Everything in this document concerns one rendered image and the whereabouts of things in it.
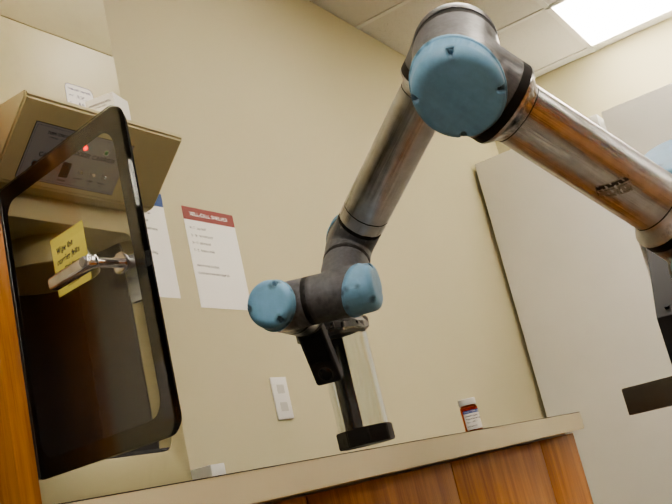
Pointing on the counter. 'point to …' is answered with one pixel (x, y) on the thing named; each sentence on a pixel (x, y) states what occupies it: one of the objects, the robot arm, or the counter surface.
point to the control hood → (151, 151)
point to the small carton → (109, 103)
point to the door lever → (86, 269)
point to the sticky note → (70, 252)
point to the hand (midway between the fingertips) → (341, 335)
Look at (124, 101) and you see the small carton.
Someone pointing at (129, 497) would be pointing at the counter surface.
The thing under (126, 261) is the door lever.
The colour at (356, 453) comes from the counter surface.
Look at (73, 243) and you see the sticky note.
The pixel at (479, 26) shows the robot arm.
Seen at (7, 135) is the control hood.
